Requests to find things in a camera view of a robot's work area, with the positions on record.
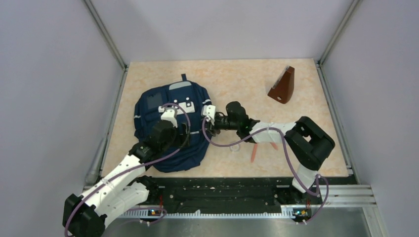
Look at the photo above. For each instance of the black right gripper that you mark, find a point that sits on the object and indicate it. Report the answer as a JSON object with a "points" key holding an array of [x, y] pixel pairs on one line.
{"points": [[213, 129]]}

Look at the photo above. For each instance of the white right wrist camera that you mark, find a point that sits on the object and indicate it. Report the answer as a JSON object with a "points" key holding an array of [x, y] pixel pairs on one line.
{"points": [[208, 112]]}

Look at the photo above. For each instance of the clear tape roll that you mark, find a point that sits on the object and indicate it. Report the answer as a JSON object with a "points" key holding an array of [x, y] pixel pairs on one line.
{"points": [[235, 148]]}

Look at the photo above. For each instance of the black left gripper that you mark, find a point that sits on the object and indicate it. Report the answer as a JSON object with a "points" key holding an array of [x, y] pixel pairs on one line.
{"points": [[180, 138]]}

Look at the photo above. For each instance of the navy blue student backpack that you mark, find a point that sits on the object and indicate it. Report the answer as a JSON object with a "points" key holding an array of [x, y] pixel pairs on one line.
{"points": [[183, 147]]}

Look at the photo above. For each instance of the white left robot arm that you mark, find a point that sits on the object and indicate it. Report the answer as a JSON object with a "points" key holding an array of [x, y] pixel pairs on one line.
{"points": [[90, 213]]}

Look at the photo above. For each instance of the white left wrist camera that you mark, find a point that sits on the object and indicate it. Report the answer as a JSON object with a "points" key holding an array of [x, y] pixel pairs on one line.
{"points": [[168, 114]]}

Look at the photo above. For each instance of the aluminium frame rail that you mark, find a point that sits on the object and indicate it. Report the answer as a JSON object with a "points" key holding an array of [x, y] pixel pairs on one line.
{"points": [[332, 196]]}

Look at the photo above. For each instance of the orange pen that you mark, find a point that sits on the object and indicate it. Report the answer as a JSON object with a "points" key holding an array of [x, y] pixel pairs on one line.
{"points": [[254, 151], [274, 146]]}

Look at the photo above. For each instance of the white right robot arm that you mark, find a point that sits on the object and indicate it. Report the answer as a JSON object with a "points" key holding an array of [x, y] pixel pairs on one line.
{"points": [[306, 145]]}

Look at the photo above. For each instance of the brown wooden metronome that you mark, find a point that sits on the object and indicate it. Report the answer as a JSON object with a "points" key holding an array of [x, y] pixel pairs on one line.
{"points": [[283, 88]]}

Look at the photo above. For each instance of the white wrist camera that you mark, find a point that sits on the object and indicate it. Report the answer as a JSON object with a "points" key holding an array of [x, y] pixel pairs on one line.
{"points": [[168, 114], [208, 112]]}

